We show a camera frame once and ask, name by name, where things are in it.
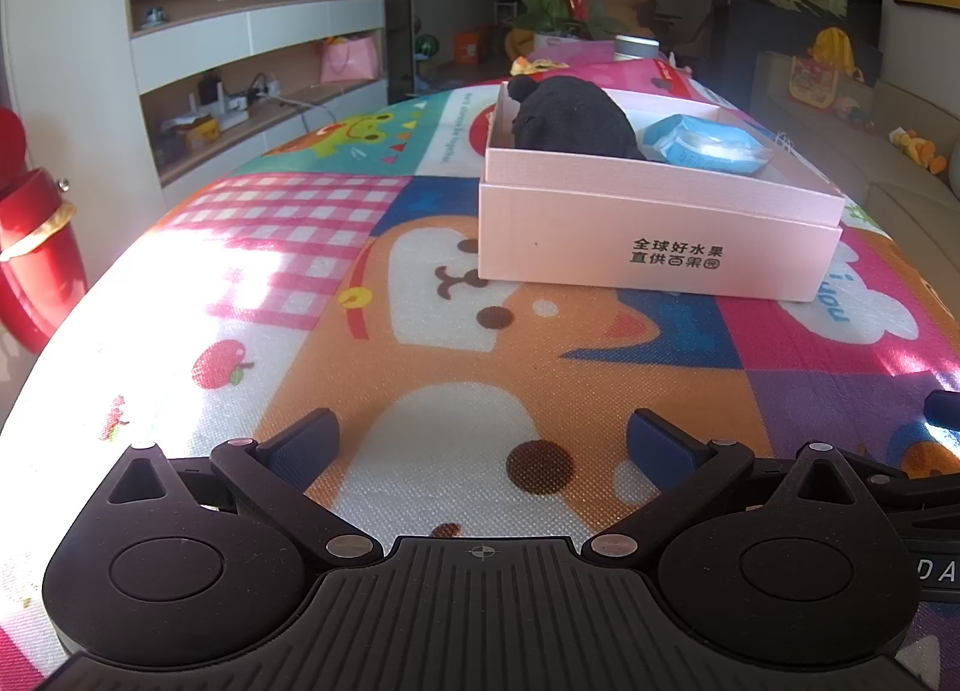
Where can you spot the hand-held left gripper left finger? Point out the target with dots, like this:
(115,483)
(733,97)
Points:
(300,452)

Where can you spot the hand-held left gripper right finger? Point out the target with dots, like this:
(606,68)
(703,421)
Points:
(664,449)

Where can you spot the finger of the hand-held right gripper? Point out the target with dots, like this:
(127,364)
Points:
(915,492)

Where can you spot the pink cardboard box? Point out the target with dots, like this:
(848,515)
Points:
(600,241)

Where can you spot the blue white cotton pad packet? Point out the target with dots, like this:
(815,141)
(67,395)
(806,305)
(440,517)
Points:
(697,143)

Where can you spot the black plush toy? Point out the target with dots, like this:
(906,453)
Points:
(577,121)

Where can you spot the colourful cartoon printed table mat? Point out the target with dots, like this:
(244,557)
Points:
(300,286)

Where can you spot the beige sofa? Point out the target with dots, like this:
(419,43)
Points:
(900,203)

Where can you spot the red trash bin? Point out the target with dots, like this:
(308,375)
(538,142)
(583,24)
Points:
(34,256)

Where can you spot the yellow box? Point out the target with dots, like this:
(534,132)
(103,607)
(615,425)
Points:
(199,132)

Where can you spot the orange plush toy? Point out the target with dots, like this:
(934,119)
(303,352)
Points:
(921,149)

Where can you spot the white router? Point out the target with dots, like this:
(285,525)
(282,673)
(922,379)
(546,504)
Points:
(217,104)

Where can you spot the white power strip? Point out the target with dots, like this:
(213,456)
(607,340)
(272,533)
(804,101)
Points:
(264,89)

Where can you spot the pink gift bag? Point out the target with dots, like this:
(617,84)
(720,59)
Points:
(349,60)

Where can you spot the colourful printed bag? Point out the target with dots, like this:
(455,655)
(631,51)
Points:
(812,79)

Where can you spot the grey round tin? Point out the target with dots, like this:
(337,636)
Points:
(637,48)

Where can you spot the yellow patterned wrapper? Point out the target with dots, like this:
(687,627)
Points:
(536,66)

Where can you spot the green striped ball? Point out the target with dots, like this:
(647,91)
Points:
(426,45)

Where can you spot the yellow plush toy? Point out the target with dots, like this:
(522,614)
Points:
(832,44)

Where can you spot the orange paper bag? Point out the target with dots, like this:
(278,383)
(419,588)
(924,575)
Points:
(471,47)

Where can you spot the dark glass fish tank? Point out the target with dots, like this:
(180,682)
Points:
(780,23)

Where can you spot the small grey shelf ornament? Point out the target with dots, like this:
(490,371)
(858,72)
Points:
(155,15)

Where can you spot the white wall cabinet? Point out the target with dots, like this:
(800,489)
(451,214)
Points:
(300,15)

